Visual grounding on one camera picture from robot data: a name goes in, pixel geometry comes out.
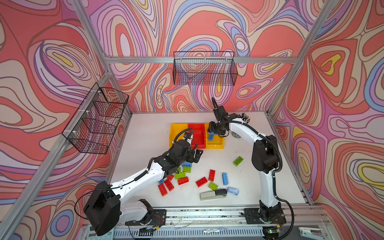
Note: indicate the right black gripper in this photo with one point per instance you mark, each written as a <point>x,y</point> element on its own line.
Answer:
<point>211,128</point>

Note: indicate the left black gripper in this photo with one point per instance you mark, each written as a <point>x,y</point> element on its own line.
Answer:
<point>191,153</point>

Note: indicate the green lego brick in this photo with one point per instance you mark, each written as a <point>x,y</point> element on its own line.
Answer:
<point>238,161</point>
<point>213,186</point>
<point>187,169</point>
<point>180,175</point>

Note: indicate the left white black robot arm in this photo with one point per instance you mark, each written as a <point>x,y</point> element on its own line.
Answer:
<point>107,207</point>

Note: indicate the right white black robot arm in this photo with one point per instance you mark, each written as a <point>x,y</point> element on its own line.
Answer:
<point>266,158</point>

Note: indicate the right yellow plastic bin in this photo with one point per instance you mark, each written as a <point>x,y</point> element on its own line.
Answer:
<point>217,143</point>

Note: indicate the yellow plastic bin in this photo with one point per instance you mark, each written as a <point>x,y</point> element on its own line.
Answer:
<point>175,129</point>
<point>217,143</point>

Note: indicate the red plastic bin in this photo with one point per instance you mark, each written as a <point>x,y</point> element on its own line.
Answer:
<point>199,136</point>

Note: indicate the red lego brick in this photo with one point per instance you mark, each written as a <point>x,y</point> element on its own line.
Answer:
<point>169,185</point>
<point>162,189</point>
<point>183,181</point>
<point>212,174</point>
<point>201,182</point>
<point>170,177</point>

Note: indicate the mesh cup of pencils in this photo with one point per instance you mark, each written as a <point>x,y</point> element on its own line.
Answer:
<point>246,119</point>

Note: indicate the left yellow plastic bin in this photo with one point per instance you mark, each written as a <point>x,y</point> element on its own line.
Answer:
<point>175,129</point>

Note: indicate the grey black stapler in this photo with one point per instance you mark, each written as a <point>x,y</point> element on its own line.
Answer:
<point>212,195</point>

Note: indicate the light blue computer mouse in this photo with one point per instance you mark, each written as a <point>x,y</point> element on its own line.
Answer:
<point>233,191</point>

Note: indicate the white calculator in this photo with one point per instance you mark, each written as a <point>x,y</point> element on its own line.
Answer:
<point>92,235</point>

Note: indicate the white label device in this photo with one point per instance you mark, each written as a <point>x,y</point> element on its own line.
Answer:
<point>311,233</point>

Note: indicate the back black wire basket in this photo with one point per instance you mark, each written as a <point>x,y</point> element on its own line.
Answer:
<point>204,68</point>

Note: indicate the black wire basket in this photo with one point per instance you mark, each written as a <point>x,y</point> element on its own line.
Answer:
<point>204,68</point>
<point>99,115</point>

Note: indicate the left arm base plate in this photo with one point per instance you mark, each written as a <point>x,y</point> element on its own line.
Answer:
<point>154,218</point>

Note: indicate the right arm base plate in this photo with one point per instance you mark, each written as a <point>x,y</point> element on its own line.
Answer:
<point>256,216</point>

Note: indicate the left black wire basket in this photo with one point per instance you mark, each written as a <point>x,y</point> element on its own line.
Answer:
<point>99,115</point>

